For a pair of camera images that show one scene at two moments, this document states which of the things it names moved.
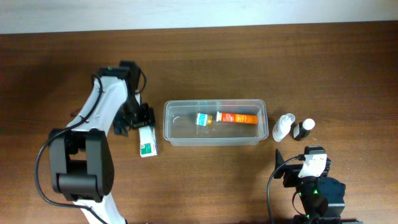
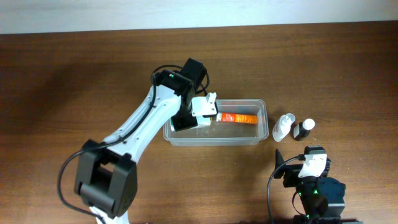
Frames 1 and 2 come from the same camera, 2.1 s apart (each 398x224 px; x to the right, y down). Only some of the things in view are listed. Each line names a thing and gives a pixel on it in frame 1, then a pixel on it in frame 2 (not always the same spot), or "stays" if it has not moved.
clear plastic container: (180, 127) stays
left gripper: (148, 117) → (181, 123)
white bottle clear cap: (283, 126) stays
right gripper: (292, 172) stays
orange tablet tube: (237, 117) stays
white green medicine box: (148, 142) → (201, 121)
